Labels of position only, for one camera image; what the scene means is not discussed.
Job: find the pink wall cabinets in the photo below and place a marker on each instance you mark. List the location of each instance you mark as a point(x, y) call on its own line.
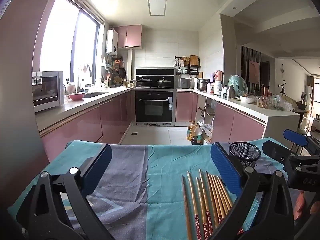
point(130, 36)

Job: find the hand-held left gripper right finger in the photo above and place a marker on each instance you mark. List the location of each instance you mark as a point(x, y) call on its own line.
point(225, 167)

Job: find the large kitchen window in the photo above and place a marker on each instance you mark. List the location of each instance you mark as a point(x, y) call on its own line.
point(62, 42)

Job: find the white countertop oven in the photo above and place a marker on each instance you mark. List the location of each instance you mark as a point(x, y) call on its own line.
point(47, 90)

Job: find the white wall water heater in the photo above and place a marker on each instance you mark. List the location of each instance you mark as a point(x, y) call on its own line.
point(111, 41)

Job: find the black lidded wok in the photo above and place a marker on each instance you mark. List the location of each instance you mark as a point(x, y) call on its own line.
point(144, 81)

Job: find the black lidded pot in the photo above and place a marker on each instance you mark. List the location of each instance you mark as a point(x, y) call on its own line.
point(164, 82)

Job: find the steel stock pot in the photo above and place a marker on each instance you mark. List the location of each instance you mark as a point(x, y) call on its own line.
point(203, 84)

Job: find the white food bowl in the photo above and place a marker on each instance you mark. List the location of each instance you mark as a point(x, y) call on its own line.
point(247, 100)

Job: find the glass cookie jar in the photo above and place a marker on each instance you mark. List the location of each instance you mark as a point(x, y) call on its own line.
point(263, 103)

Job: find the black wall rack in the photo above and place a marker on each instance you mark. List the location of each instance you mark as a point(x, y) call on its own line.
point(194, 73)

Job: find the steel vacuum flask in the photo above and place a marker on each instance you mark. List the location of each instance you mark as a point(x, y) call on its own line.
point(231, 92)

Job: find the woven round basket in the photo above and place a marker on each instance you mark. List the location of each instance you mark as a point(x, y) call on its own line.
point(118, 80)

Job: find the teal wrapped appliance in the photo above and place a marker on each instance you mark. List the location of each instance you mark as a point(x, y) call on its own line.
point(237, 85)

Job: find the black stove hood unit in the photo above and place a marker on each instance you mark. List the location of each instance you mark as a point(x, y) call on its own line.
point(155, 72)

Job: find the bunch of wooden chopsticks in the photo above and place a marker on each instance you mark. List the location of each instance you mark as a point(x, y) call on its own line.
point(216, 200)

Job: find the silver rice cooker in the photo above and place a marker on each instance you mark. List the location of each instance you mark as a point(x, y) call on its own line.
point(183, 83)

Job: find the black mesh utensil cup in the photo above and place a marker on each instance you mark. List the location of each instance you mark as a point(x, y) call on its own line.
point(245, 151)

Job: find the copper tall cup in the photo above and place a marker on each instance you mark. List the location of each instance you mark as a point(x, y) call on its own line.
point(265, 91)

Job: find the hanging frying pan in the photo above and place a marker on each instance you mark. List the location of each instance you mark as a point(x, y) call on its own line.
point(122, 73)

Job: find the person's right hand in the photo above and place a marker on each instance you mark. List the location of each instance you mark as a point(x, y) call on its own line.
point(300, 205)

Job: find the pink white thermos jug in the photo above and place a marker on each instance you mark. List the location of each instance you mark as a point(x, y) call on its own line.
point(219, 76)

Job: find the steel kitchen faucet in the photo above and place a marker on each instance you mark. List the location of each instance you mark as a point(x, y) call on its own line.
point(78, 85)

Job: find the pink bowl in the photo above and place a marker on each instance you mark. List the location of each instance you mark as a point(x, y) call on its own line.
point(76, 96)

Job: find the ceiling light panel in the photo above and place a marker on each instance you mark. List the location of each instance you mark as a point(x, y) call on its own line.
point(157, 7)

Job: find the round wall clock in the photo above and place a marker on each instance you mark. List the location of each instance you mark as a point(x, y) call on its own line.
point(282, 70)

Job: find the white plastic bag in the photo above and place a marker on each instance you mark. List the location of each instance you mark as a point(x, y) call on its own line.
point(207, 131)

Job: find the clear plastic bags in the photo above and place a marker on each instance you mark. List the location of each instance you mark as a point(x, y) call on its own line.
point(281, 103)

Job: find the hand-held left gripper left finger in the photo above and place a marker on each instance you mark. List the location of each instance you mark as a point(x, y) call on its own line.
point(98, 167)

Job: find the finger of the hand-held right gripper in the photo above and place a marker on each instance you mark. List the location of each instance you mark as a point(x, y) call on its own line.
point(273, 150)
point(295, 135)

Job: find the pink base cabinets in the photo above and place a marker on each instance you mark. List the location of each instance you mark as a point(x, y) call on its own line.
point(185, 107)
point(237, 125)
point(82, 127)

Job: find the teal grey patchwork tablecloth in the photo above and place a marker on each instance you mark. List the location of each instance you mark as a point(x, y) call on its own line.
point(150, 180)

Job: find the black built-in oven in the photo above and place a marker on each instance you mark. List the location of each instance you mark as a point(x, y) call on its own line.
point(153, 110)

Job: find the wooden cutting board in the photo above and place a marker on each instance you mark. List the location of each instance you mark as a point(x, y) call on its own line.
point(194, 60)

